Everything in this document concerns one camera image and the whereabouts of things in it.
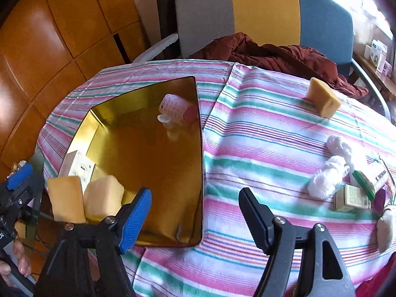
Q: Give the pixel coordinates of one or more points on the purple pouch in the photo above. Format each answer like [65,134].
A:
[382,199]

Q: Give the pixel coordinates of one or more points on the red cloth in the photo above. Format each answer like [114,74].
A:
[382,280]

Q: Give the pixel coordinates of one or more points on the person's left hand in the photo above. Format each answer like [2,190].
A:
[20,258]

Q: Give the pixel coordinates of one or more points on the pale yellow sponge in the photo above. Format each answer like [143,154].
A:
[103,196]
[66,198]

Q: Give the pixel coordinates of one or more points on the wooden side shelf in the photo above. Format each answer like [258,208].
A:
[371,72]

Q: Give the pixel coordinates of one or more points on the white carton with blue label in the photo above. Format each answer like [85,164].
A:
[379,49]

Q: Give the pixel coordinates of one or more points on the thick orange-yellow sponge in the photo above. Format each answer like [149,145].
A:
[323,97]

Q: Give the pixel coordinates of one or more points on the small white box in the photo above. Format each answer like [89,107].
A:
[367,52]

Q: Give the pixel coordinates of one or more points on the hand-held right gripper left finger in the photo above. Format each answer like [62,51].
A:
[136,219]

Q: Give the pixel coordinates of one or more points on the white plastic bag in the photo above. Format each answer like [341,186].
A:
[324,176]
[338,145]

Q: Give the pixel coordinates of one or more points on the grey yellow blue chair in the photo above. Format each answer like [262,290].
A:
[263,9]

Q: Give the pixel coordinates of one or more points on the beige sock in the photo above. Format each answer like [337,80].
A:
[385,229]

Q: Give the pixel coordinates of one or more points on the small purple box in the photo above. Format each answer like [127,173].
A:
[387,67]

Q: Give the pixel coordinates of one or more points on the white carton box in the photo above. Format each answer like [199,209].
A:
[77,168]

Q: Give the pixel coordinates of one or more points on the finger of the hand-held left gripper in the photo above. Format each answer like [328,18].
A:
[19,176]

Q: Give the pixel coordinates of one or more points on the green snack packet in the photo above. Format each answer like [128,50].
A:
[366,184]

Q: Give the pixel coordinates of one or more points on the striped tablecloth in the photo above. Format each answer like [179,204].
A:
[263,136]

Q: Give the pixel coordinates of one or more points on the wooden wardrobe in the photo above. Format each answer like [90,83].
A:
[62,21]

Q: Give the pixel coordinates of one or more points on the pink translucent box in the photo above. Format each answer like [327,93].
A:
[173,105]

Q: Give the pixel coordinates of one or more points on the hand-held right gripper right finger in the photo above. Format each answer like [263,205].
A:
[256,219]

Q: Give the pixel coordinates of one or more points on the small green box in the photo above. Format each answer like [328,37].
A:
[352,198]

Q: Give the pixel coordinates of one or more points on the gold metal tin tray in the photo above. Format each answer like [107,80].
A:
[148,167]

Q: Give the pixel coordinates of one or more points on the dark red jacket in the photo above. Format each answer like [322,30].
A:
[278,55]

